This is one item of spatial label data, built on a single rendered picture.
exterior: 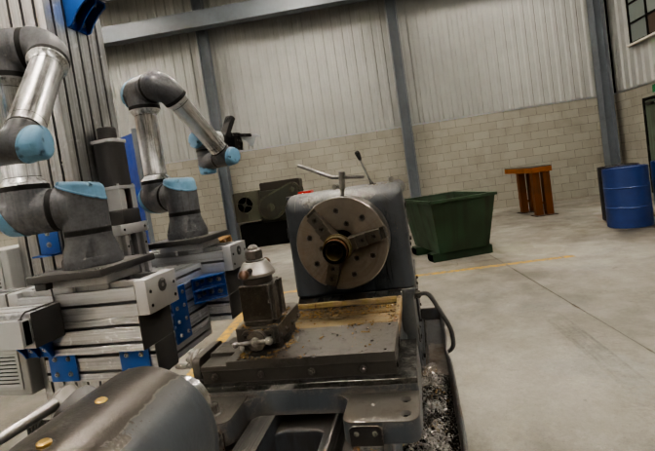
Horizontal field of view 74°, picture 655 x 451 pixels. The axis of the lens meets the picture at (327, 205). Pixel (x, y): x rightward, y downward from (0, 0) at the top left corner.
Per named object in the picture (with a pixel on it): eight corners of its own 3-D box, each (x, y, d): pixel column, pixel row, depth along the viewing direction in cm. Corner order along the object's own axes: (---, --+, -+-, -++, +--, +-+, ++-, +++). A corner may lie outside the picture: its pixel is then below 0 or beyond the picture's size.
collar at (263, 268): (246, 272, 97) (244, 259, 97) (280, 268, 95) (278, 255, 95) (231, 281, 89) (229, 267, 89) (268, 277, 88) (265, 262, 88)
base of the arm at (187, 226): (159, 242, 162) (155, 215, 162) (181, 236, 177) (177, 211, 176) (196, 237, 159) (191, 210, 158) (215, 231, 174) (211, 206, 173)
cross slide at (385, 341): (221, 353, 104) (218, 334, 104) (402, 341, 96) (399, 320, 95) (185, 387, 88) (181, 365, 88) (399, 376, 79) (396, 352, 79)
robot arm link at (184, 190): (181, 211, 159) (174, 174, 158) (159, 214, 167) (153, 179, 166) (207, 207, 169) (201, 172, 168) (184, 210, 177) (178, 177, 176)
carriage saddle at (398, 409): (227, 374, 107) (223, 350, 106) (421, 362, 97) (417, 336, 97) (156, 451, 77) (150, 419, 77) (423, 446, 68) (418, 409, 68)
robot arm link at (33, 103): (87, 54, 126) (57, 174, 95) (46, 57, 124) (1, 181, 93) (69, 14, 117) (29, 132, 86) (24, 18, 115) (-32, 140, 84)
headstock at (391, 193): (323, 266, 227) (311, 191, 225) (415, 256, 218) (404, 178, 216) (290, 299, 169) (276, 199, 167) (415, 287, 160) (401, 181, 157)
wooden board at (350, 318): (294, 316, 146) (292, 304, 146) (403, 307, 139) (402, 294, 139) (265, 353, 117) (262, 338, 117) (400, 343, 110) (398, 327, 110)
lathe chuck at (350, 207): (304, 281, 161) (301, 196, 158) (391, 283, 155) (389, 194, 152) (297, 288, 152) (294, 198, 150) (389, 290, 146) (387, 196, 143)
